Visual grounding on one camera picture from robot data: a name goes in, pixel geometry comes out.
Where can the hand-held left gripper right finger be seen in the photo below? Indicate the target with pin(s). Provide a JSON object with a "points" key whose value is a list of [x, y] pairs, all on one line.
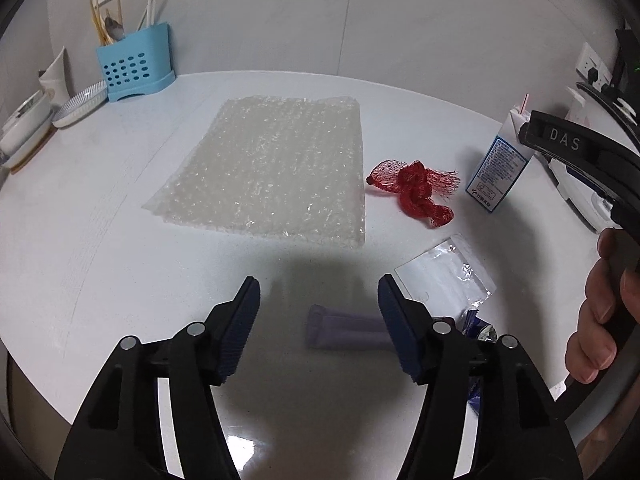
{"points": [[395, 330]]}

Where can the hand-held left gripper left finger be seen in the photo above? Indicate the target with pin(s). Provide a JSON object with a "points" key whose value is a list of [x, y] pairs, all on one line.
{"points": [[242, 330]]}

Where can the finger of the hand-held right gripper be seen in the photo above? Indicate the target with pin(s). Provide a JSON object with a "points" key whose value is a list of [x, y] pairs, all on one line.
{"points": [[565, 137], [580, 178]]}

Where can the purple sachet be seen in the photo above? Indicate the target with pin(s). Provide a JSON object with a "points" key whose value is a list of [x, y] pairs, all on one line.
{"points": [[345, 332]]}

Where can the clear plastic bag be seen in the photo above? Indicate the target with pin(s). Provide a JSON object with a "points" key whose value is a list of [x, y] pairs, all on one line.
{"points": [[440, 275]]}

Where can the blue white milk carton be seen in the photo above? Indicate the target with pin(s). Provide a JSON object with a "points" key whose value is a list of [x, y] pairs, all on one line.
{"points": [[497, 170]]}

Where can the blue snack packet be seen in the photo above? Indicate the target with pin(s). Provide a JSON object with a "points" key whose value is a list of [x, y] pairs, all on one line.
{"points": [[477, 327]]}

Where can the red mesh net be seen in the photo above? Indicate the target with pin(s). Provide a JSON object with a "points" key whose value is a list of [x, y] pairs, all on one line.
{"points": [[415, 187]]}

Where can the clear bubble wrap sheet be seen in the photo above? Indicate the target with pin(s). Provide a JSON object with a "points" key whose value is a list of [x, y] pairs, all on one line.
{"points": [[270, 170]]}

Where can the person's right hand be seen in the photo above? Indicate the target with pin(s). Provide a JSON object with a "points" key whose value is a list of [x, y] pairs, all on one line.
{"points": [[595, 320]]}

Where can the white flowered rice cooker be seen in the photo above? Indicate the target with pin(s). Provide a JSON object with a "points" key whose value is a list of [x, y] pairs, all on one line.
{"points": [[577, 110]]}

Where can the pink striped straw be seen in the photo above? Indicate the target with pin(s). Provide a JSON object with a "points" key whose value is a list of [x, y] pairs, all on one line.
{"points": [[524, 102]]}

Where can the black power plug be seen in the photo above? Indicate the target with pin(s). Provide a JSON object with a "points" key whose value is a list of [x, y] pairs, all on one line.
{"points": [[593, 76]]}

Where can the ribbed white plate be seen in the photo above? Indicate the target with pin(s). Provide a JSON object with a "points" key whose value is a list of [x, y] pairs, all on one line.
{"points": [[80, 105]]}

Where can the blue utensil holder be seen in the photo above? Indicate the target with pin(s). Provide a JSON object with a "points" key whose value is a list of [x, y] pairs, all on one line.
{"points": [[132, 67]]}

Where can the white bowl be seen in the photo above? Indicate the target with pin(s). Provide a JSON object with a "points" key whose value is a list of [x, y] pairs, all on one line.
{"points": [[25, 125]]}

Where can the white tapered cup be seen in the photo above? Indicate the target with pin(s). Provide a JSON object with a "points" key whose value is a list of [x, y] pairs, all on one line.
{"points": [[55, 77]]}

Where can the metal spoon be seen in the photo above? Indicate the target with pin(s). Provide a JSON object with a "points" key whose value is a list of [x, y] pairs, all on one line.
{"points": [[114, 29]]}

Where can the wooden chopstick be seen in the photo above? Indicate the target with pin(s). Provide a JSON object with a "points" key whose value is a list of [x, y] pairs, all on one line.
{"points": [[97, 22]]}

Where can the white chopstick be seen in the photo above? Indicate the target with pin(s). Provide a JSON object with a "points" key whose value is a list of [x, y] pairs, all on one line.
{"points": [[146, 2]]}

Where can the small white wall socket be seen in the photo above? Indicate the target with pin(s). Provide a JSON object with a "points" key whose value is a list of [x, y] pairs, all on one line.
{"points": [[606, 75]]}

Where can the white wall socket with plug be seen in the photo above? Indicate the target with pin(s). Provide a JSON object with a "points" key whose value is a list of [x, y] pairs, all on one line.
{"points": [[586, 57]]}

